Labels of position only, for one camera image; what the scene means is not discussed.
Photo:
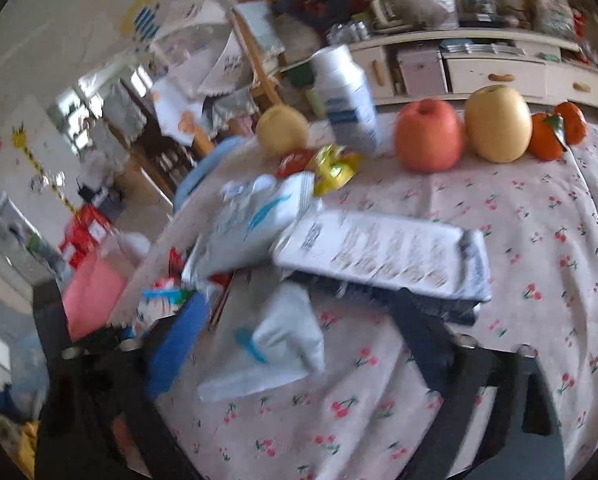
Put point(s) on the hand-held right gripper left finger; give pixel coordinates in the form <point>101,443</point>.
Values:
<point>176,345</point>

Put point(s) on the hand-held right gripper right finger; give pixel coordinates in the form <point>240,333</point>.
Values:
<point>424,340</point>

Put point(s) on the small pink packet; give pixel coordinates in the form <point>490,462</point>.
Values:
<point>164,297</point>

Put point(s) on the pink plastic bin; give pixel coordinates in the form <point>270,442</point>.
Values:
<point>91,300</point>

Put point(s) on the white blue wrapper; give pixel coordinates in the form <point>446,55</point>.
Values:
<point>284,350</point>

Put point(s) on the white packet blue swoosh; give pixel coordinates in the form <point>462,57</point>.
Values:
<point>259,240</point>

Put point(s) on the clear plastic wrapper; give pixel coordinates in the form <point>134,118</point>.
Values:
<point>246,192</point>

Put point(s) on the yellow wrapper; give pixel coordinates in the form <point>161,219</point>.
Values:
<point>334,170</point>

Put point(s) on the red wrapper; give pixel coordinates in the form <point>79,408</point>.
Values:
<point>294,162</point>

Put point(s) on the cherry print tablecloth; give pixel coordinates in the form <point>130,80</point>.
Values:
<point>529,285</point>

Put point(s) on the red cardboard box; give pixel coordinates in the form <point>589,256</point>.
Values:
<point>86,232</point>

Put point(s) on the light blue chair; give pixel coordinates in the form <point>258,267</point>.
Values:
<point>204,170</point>

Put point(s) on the dark wooden chair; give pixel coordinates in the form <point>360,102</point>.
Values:
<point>149,155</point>

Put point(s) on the red apple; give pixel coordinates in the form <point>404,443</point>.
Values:
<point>429,135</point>

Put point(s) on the large yellow pear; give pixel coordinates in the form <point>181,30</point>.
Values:
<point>499,125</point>

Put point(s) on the orange print tablecloth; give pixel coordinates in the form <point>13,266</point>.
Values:
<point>176,110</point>

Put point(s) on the grey lace chair cover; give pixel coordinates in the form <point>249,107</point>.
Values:
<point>124,112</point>

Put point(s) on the small yellow pear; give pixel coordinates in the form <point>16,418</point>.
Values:
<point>281,130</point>

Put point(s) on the green lace seat cover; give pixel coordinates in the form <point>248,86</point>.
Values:
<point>229,110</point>

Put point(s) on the white plastic bottle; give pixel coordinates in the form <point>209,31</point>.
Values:
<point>346,95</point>

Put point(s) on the green waste bin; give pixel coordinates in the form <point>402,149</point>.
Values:
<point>315,102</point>

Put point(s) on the pink storage box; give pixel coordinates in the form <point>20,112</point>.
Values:
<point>421,72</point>

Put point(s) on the white TV cabinet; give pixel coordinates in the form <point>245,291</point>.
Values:
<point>471,76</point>

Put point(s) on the light wooden chair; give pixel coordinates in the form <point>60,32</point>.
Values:
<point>261,75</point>

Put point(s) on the dark green box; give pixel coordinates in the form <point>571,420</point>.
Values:
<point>299,74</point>

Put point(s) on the pack of water bottles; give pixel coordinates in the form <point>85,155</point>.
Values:
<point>349,32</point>

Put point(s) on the light blue chair cloth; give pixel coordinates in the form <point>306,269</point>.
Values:
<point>261,27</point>

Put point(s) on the electric kettle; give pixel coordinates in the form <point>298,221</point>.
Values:
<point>386,10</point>

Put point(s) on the clear plastic bag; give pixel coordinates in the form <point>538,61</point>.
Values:
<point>431,5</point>

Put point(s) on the dark wrapped flower bouquet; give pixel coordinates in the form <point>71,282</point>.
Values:
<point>319,2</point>

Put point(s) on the printed shopping bag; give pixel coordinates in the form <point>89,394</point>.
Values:
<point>551,7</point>

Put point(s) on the colourful wall stickers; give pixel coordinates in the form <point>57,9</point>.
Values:
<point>146,15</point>

